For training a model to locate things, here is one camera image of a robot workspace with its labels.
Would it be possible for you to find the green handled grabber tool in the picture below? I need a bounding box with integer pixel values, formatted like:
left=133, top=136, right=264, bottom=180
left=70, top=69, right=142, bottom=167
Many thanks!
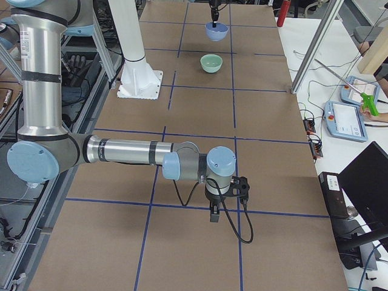
left=314, top=58, right=379, bottom=116

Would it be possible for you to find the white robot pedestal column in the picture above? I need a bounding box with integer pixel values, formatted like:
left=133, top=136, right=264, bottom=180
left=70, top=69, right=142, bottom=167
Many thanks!
left=109, top=0, right=163, bottom=100

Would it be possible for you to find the red fire extinguisher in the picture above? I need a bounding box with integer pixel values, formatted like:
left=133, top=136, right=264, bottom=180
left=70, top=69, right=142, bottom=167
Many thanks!
left=276, top=0, right=291, bottom=27

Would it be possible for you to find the green ceramic bowl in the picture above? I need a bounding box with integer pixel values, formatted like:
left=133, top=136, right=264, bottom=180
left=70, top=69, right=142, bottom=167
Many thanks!
left=200, top=54, right=223, bottom=73

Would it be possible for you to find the person's hand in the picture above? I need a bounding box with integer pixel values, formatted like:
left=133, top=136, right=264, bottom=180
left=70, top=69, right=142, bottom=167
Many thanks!
left=360, top=106, right=381, bottom=121

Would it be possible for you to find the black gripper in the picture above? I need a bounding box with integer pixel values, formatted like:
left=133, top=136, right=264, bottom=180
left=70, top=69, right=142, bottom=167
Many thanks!
left=209, top=0, right=220, bottom=28
left=205, top=188, right=225, bottom=222

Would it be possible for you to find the blue ceramic bowl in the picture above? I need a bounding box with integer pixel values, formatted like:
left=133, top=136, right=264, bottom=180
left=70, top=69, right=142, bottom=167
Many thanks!
left=205, top=22, right=229, bottom=42

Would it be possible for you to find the black monitor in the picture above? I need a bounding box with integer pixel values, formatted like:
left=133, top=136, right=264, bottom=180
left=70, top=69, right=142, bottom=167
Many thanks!
left=338, top=141, right=387, bottom=226

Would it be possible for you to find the teach pendant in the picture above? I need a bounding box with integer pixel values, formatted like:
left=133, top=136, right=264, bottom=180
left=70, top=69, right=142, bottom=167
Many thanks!
left=339, top=75, right=381, bottom=105
left=324, top=101, right=368, bottom=142

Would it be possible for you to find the near teach pendant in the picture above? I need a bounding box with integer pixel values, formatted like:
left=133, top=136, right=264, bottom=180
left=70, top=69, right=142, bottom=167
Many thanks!
left=324, top=101, right=368, bottom=142

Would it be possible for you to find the far teach pendant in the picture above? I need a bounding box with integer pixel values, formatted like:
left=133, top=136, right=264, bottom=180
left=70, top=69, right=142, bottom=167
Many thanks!
left=339, top=75, right=381, bottom=105

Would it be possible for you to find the black camera cable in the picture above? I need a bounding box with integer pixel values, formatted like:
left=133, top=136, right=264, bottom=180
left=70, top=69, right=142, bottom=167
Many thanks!
left=173, top=178, right=254, bottom=244

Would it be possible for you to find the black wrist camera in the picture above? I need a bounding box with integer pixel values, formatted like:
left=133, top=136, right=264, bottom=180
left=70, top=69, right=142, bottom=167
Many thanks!
left=226, top=176, right=250, bottom=208

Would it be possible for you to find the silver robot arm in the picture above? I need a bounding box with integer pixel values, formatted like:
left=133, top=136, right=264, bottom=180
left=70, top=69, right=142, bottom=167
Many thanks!
left=7, top=1, right=237, bottom=222

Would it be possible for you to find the brown paper table mat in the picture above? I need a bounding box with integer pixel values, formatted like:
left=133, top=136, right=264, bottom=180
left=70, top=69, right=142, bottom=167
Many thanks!
left=30, top=1, right=347, bottom=290

